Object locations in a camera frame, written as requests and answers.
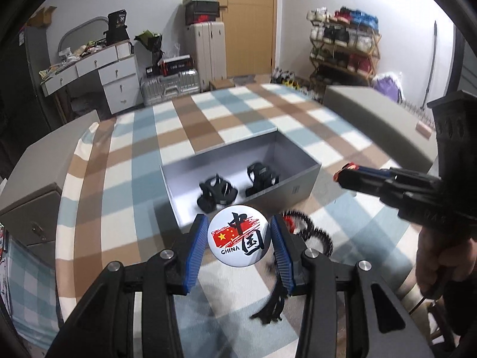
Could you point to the pile of shoes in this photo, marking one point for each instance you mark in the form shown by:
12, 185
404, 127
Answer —
285, 78

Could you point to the person's right hand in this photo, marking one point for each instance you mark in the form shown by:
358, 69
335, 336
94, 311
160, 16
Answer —
436, 261

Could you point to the black shoe box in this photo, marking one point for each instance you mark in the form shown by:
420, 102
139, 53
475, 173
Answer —
201, 13

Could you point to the small black box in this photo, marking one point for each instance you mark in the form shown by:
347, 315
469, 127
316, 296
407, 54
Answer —
153, 71

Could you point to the black hair claw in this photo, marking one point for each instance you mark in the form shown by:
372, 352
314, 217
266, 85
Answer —
216, 194
261, 179

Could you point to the white dressing table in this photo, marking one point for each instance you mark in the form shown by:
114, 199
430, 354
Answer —
115, 82

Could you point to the rows of sneakers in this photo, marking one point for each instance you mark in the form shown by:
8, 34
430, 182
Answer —
346, 37

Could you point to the purple bag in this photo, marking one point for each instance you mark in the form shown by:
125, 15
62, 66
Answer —
387, 85

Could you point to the dark fridge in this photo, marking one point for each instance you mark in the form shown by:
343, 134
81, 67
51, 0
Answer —
29, 74

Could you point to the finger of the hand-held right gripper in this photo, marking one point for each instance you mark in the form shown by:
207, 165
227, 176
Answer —
365, 187
372, 173

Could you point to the desk clutter pile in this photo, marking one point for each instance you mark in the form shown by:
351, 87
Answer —
74, 57

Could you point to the arched mirror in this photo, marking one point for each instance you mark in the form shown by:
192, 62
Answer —
80, 33

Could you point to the dark wrapped flower bouquet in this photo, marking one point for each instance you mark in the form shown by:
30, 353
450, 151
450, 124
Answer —
151, 44

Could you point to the grey cardboard box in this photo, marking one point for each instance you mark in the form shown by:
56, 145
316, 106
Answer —
290, 182

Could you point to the silver suitcase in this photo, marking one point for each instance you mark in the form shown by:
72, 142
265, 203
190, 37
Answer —
167, 87

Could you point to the wooden door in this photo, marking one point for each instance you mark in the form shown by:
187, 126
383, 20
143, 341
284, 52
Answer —
249, 26

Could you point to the black tassel pendant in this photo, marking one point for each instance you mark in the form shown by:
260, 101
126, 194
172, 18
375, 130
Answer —
274, 305

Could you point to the dark long pole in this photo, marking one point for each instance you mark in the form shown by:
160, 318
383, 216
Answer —
432, 59

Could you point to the blue checked cloth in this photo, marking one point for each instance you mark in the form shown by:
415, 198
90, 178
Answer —
29, 287

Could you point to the black and red box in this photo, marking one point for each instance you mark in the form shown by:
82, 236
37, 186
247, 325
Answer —
178, 65

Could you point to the wooden shoe rack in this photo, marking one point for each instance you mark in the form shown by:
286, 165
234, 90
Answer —
374, 59

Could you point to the black bag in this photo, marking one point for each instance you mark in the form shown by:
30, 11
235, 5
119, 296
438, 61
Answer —
117, 28

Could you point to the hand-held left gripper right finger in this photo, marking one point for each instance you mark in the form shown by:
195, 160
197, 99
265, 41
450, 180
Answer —
281, 253

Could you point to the beige suitcase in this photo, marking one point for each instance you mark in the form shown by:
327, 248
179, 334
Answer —
207, 56

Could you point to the red rimmed pin badge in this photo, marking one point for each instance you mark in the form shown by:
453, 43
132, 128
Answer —
340, 173

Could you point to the small pink box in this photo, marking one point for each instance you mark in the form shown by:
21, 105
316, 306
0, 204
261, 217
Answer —
424, 128

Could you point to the white flag print pin badge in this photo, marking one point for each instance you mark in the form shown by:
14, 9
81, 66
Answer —
238, 227

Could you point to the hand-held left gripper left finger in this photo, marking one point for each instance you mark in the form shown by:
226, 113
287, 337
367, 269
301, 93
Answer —
195, 253

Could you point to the open cardboard box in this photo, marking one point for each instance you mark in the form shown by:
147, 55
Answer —
43, 16

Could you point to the checked blanket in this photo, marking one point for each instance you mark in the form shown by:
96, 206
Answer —
231, 119

